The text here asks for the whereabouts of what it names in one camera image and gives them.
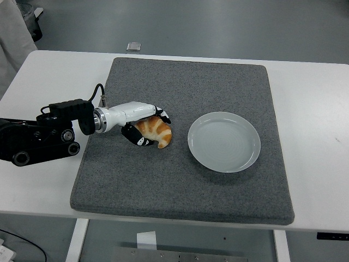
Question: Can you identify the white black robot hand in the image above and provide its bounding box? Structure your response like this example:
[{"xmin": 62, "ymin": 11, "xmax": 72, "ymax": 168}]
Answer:
[{"xmin": 103, "ymin": 101, "xmax": 172, "ymax": 147}]

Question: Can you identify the golden striped croissant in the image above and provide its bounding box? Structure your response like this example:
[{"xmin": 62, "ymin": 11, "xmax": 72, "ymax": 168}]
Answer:
[{"xmin": 135, "ymin": 116, "xmax": 173, "ymax": 150}]

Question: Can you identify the pale grey round plate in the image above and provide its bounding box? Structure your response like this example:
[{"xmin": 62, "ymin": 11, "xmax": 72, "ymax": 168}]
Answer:
[{"xmin": 187, "ymin": 111, "xmax": 262, "ymax": 174}]

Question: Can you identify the grey speckled square mat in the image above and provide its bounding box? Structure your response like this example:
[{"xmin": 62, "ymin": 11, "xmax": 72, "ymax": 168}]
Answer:
[{"xmin": 70, "ymin": 57, "xmax": 296, "ymax": 226}]

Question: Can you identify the white table leg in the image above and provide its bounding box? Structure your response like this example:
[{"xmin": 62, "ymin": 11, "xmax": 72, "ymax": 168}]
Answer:
[
  {"xmin": 65, "ymin": 218, "xmax": 89, "ymax": 262},
  {"xmin": 273, "ymin": 230, "xmax": 291, "ymax": 262}
]

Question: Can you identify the person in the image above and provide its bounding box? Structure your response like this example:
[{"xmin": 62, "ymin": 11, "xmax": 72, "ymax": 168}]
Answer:
[{"xmin": 0, "ymin": 0, "xmax": 38, "ymax": 100}]

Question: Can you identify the white power strip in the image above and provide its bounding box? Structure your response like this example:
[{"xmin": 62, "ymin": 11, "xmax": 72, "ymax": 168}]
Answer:
[{"xmin": 0, "ymin": 239, "xmax": 16, "ymax": 262}]

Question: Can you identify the black table control panel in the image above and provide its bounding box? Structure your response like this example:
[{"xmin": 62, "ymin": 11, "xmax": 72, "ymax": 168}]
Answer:
[{"xmin": 316, "ymin": 232, "xmax": 349, "ymax": 241}]

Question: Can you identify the black floor cable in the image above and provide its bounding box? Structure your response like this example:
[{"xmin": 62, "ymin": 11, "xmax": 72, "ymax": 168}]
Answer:
[{"xmin": 0, "ymin": 228, "xmax": 47, "ymax": 262}]

